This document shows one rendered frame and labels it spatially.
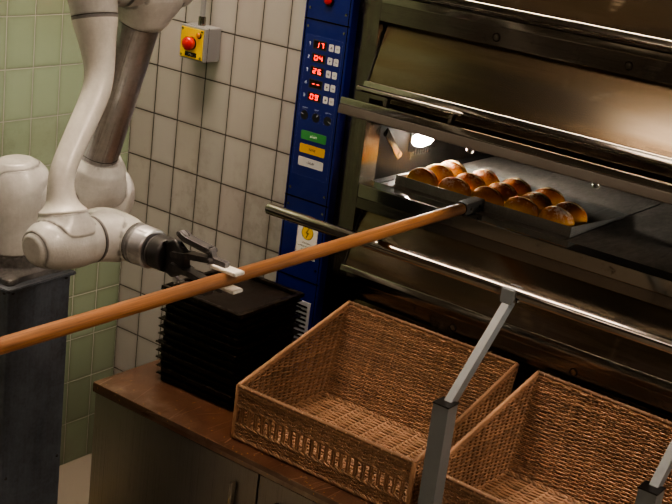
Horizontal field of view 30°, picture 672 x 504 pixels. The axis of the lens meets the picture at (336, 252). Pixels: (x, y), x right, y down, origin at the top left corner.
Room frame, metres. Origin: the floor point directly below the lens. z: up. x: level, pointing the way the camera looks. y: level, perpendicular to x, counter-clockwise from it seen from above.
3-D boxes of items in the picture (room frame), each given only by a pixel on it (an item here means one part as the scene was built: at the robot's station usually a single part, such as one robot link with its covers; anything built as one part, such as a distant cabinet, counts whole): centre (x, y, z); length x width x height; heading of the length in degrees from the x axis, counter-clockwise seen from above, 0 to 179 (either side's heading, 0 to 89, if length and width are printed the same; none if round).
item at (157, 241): (2.51, 0.35, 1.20); 0.09 x 0.07 x 0.08; 55
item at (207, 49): (3.68, 0.47, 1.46); 0.10 x 0.07 x 0.10; 55
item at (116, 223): (2.60, 0.50, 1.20); 0.16 x 0.13 x 0.11; 55
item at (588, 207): (3.39, -0.47, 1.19); 0.55 x 0.36 x 0.03; 55
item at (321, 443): (2.96, -0.15, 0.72); 0.56 x 0.49 x 0.28; 56
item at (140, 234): (2.55, 0.41, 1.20); 0.09 x 0.06 x 0.09; 145
